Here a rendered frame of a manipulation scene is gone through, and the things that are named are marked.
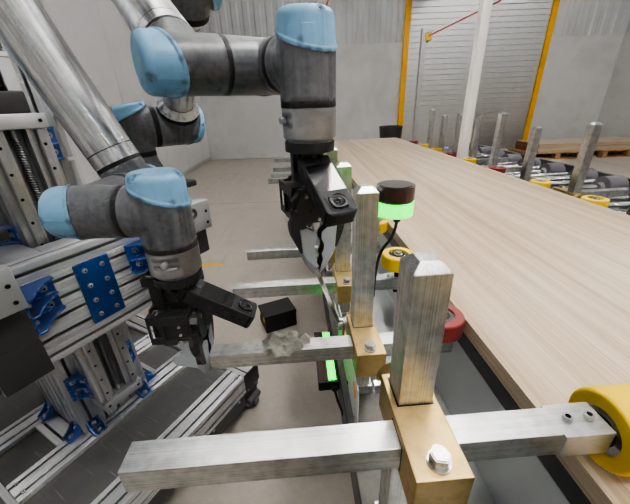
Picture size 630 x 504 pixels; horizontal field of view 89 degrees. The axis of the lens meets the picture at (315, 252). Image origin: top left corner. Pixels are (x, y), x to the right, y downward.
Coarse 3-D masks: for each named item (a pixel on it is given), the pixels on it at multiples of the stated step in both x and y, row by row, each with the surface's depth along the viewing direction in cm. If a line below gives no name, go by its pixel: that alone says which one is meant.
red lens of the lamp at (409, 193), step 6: (378, 186) 49; (414, 186) 48; (384, 192) 48; (390, 192) 48; (396, 192) 48; (402, 192) 47; (408, 192) 48; (414, 192) 49; (384, 198) 49; (390, 198) 48; (396, 198) 48; (402, 198) 48; (408, 198) 48
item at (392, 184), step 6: (390, 180) 52; (396, 180) 52; (402, 180) 52; (384, 186) 48; (390, 186) 48; (396, 186) 48; (402, 186) 48; (408, 186) 48; (390, 204) 49; (396, 204) 48; (402, 204) 49; (378, 216) 51; (378, 222) 51; (396, 222) 52; (378, 228) 51; (396, 228) 53; (378, 234) 52; (390, 240) 54; (384, 246) 54; (378, 258) 55; (378, 264) 56
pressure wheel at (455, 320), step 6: (450, 306) 58; (450, 312) 57; (456, 312) 56; (450, 318) 55; (456, 318) 55; (462, 318) 55; (450, 324) 53; (456, 324) 53; (462, 324) 54; (444, 330) 53; (450, 330) 53; (456, 330) 53; (462, 330) 55; (444, 336) 53; (450, 336) 53; (456, 336) 54; (444, 342) 54; (450, 342) 54
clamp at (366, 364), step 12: (348, 312) 65; (348, 324) 61; (372, 324) 60; (360, 336) 57; (372, 336) 57; (360, 348) 54; (360, 360) 53; (372, 360) 53; (384, 360) 53; (360, 372) 54; (372, 372) 54
